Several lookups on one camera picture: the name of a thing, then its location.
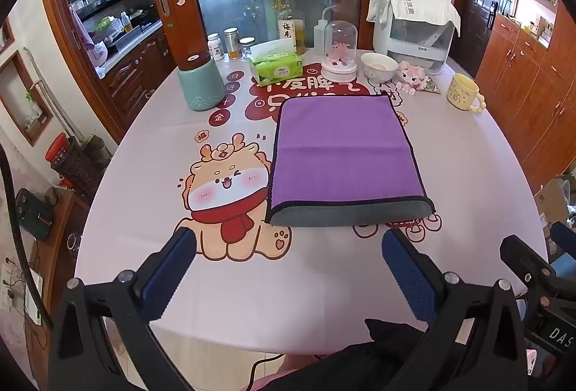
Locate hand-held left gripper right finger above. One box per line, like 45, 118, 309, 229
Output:
382, 228, 529, 391

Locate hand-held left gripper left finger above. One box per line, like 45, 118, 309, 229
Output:
47, 226, 199, 391

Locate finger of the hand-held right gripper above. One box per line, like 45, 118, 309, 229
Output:
499, 235, 557, 299
551, 222, 576, 257

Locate purple and grey towel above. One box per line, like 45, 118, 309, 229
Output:
264, 94, 436, 228

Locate cardboard box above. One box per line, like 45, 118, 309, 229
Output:
537, 176, 576, 234

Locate person's dark clothing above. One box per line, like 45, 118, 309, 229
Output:
240, 318, 455, 391

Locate white power strip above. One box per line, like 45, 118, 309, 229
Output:
0, 258, 46, 329

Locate red lid plastic jar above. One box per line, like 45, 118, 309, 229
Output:
45, 132, 109, 203

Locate teal ribbed canister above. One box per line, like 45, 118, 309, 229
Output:
177, 50, 226, 112

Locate pink block toy figure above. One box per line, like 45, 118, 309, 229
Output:
395, 60, 431, 95

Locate wooden kitchen cabinets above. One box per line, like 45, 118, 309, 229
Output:
38, 0, 199, 144

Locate white ceramic bowl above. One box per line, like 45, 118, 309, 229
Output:
361, 52, 400, 83

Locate white countertop appliance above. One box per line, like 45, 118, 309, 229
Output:
373, 13, 454, 76

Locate white pill bottle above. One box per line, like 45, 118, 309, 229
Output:
207, 34, 226, 61

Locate glass dome with pink figure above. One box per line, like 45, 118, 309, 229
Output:
320, 21, 361, 82

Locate green tissue box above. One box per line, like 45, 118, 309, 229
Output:
249, 41, 303, 87

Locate dark wooden entrance door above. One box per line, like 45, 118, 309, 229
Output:
458, 0, 507, 77

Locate silver lid glass jar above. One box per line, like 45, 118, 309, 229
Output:
224, 28, 241, 60

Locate clear plastic squeeze bottle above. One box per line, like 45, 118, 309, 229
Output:
312, 6, 339, 57

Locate white cloth bag cover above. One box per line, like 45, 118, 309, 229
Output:
366, 0, 462, 37

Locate tall glass liquor bottle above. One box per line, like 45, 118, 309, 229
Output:
277, 0, 307, 57

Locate black cable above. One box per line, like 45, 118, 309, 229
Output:
250, 354, 289, 391

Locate wooden wall cabinets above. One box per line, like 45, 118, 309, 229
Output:
474, 0, 576, 191

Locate yellow mug with beaded handle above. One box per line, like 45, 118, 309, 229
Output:
445, 73, 488, 115

